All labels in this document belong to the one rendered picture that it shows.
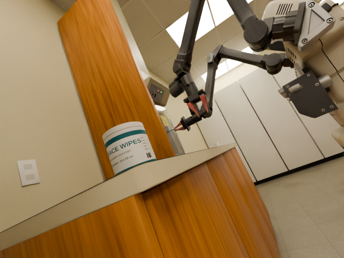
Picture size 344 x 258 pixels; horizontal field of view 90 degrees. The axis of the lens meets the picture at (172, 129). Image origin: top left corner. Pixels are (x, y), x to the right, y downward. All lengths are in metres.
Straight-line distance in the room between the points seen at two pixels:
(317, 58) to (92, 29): 1.30
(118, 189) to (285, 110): 3.95
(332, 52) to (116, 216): 0.85
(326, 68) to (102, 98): 1.14
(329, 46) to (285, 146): 3.30
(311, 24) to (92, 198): 0.75
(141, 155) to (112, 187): 0.20
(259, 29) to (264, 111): 3.40
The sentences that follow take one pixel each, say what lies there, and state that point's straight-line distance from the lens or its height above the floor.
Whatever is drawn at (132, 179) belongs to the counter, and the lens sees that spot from 0.29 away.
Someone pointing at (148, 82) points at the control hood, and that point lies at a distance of 1.14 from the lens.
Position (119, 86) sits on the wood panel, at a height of 1.52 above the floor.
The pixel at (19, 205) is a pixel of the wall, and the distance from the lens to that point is 0.98.
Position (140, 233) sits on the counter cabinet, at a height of 0.85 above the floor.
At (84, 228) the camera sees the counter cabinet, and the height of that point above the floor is 0.88.
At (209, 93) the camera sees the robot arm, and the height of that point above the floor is 1.28.
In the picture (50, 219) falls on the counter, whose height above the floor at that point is 0.92.
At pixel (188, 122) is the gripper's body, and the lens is 1.17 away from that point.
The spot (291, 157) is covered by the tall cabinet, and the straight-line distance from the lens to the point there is 4.10.
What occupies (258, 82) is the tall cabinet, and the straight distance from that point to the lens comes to 4.21.
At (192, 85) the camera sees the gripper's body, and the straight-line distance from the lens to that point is 0.82.
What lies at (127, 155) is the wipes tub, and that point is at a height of 1.00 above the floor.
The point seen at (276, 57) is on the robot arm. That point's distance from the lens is 1.15.
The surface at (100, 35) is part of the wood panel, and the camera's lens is 1.42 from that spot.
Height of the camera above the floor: 0.91
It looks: 13 degrees up
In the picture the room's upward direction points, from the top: 23 degrees counter-clockwise
